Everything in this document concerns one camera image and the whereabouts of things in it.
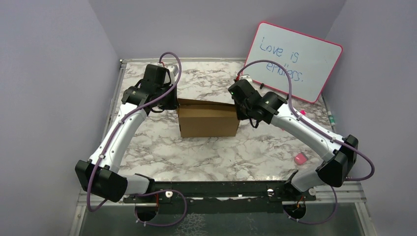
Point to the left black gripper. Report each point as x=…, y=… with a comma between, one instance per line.
x=174, y=104

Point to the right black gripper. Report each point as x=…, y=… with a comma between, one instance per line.
x=239, y=115

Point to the brown cardboard box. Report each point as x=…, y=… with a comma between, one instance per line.
x=200, y=119

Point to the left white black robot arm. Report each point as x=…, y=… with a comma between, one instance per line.
x=99, y=174

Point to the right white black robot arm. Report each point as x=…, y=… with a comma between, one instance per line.
x=335, y=150

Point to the pink eraser block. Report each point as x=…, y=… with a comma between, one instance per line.
x=300, y=159

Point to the green capped marker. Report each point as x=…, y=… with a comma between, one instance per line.
x=331, y=118

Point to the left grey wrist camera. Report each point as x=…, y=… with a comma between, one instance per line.
x=171, y=75

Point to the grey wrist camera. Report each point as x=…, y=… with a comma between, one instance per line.
x=171, y=75
x=244, y=77

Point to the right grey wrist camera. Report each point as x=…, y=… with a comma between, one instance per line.
x=244, y=77

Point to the aluminium table frame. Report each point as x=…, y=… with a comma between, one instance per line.
x=218, y=196

